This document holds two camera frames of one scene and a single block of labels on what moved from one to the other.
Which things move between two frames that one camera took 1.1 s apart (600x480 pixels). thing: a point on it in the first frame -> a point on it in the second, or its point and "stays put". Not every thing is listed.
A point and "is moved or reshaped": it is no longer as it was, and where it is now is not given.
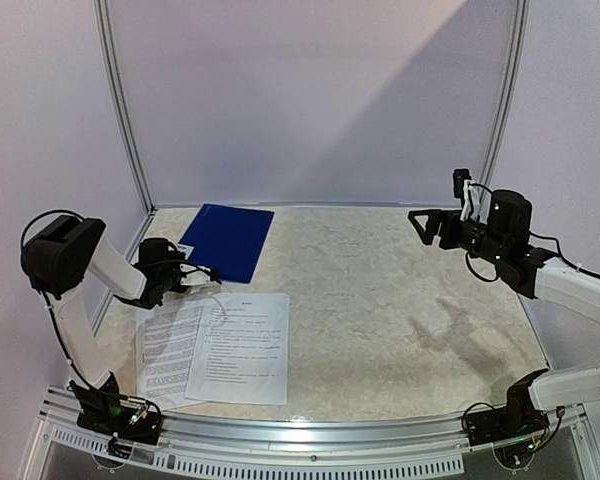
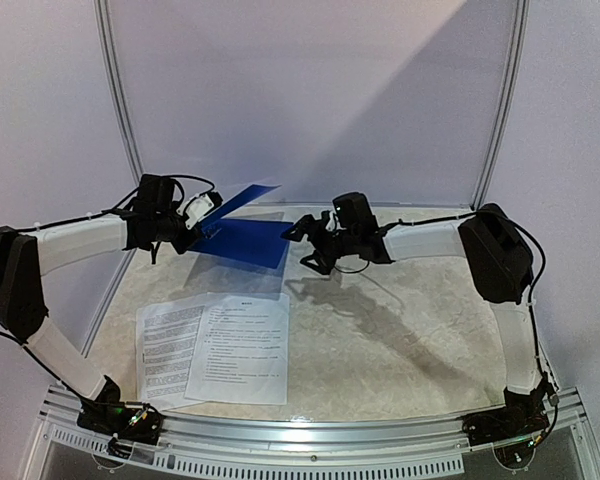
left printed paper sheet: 166,342 stays put
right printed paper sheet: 241,352 stays put
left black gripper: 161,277 -> 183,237
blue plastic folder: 227,239 is moved or reshaped
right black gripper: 446,228 -> 318,240
